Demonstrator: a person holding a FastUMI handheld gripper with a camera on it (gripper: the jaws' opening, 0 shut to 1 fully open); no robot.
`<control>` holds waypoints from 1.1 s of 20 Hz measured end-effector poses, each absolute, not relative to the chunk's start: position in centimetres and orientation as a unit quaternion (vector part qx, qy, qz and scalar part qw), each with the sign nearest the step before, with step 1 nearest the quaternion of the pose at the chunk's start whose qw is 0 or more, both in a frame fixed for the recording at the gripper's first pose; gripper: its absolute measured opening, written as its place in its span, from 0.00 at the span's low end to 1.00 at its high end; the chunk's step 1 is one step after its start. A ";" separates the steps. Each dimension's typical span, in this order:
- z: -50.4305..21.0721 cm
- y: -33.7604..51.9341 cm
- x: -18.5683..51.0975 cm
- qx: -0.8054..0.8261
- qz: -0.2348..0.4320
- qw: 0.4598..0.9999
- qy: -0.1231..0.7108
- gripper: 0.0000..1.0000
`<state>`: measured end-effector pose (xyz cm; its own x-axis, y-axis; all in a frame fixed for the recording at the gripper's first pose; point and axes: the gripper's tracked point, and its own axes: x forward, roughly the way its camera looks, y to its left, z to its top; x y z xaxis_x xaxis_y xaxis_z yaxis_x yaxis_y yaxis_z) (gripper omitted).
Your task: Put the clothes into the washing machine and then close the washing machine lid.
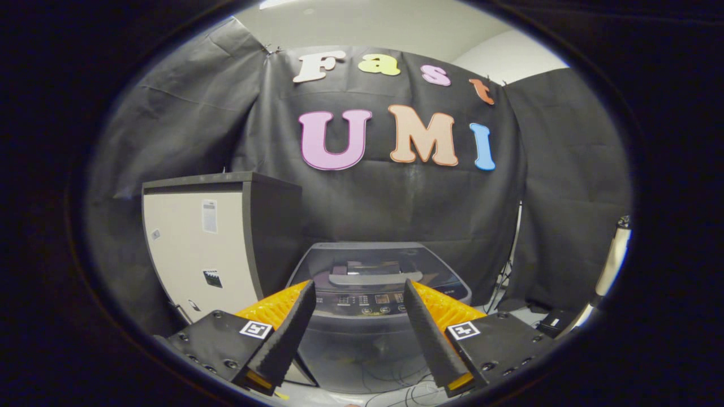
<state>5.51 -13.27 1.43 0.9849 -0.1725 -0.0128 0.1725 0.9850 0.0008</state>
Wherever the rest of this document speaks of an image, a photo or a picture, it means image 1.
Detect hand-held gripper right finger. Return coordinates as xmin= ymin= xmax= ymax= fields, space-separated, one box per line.
xmin=403 ymin=279 xmax=566 ymax=398

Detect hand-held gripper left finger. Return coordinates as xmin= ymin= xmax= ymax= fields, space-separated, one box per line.
xmin=154 ymin=280 xmax=317 ymax=396

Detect grey washing machine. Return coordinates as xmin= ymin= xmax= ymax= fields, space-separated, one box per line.
xmin=286 ymin=242 xmax=473 ymax=395

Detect black box on floor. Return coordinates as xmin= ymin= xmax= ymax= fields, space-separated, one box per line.
xmin=536 ymin=308 xmax=575 ymax=339

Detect white pole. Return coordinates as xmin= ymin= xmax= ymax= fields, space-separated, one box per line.
xmin=594 ymin=215 xmax=632 ymax=306

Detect floor cables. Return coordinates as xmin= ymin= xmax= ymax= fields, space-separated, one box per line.
xmin=362 ymin=373 xmax=453 ymax=407

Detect beige cabinet with dark frame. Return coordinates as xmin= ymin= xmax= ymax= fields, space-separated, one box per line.
xmin=141 ymin=171 xmax=303 ymax=386

